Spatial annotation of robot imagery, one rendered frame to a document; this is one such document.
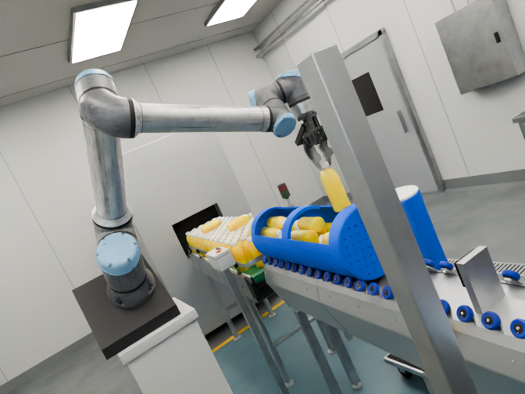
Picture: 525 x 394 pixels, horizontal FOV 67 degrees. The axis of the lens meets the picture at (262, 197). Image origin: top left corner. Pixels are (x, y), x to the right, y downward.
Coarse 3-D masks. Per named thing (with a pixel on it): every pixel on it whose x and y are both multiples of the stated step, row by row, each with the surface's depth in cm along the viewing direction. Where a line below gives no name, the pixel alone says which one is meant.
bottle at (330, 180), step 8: (328, 168) 152; (320, 176) 153; (328, 176) 150; (336, 176) 151; (328, 184) 151; (336, 184) 151; (328, 192) 152; (336, 192) 151; (344, 192) 152; (336, 200) 151; (344, 200) 151; (336, 208) 153; (344, 208) 151
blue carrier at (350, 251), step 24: (264, 216) 224; (288, 216) 185; (312, 216) 206; (336, 216) 186; (264, 240) 204; (288, 240) 177; (336, 240) 142; (360, 240) 145; (312, 264) 168; (336, 264) 147; (360, 264) 144
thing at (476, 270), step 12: (480, 252) 107; (456, 264) 108; (468, 264) 105; (480, 264) 107; (492, 264) 109; (468, 276) 105; (480, 276) 107; (492, 276) 109; (468, 288) 107; (480, 288) 107; (492, 288) 109; (480, 300) 107; (492, 300) 108; (480, 312) 107
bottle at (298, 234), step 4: (292, 232) 187; (296, 232) 183; (300, 232) 180; (304, 232) 177; (308, 232) 175; (312, 232) 176; (292, 236) 186; (296, 236) 182; (300, 236) 178; (304, 236) 175; (308, 236) 175; (312, 236) 176; (316, 236) 176; (296, 240) 183; (300, 240) 179; (304, 240) 175; (308, 240) 175; (312, 240) 176; (316, 240) 176
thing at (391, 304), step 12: (288, 276) 202; (300, 276) 191; (312, 276) 180; (336, 288) 162; (348, 288) 154; (372, 300) 141; (384, 300) 135; (456, 324) 108; (468, 324) 105; (480, 336) 101; (492, 336) 98; (504, 336) 95; (516, 348) 92
